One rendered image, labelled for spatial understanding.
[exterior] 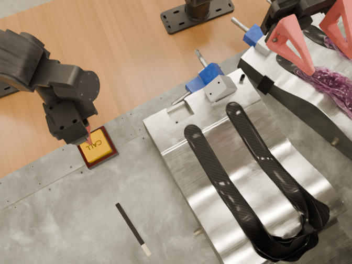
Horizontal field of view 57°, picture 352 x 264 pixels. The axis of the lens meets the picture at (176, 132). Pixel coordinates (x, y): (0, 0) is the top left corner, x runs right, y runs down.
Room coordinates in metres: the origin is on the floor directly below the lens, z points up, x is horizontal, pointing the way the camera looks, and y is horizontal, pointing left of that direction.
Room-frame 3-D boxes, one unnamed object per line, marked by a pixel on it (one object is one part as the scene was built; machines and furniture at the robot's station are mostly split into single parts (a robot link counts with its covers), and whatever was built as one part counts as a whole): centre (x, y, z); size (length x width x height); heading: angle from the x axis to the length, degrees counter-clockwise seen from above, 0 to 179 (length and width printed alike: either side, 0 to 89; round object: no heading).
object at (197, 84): (0.31, -0.05, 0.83); 0.13 x 0.05 x 0.05; 124
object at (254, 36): (0.45, -0.20, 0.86); 0.13 x 0.05 x 0.05; 44
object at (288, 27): (0.23, -0.18, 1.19); 0.09 x 0.07 x 0.07; 21
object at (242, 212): (0.08, -0.16, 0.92); 0.35 x 0.16 x 0.09; 27
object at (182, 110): (0.24, -0.01, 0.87); 0.05 x 0.05 x 0.04; 27
